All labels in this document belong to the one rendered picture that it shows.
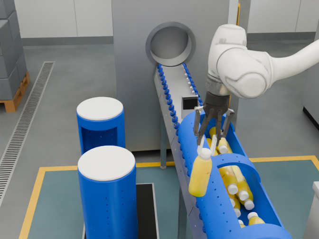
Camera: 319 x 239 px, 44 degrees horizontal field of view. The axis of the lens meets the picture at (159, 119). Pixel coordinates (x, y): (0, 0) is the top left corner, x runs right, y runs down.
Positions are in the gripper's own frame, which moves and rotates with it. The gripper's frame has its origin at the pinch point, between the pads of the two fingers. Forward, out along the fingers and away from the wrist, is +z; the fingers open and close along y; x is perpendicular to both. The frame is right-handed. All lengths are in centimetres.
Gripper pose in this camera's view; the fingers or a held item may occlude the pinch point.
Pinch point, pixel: (207, 145)
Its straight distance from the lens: 137.2
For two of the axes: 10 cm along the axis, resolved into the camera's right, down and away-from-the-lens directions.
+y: -9.9, -0.7, -1.5
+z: -1.3, 8.8, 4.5
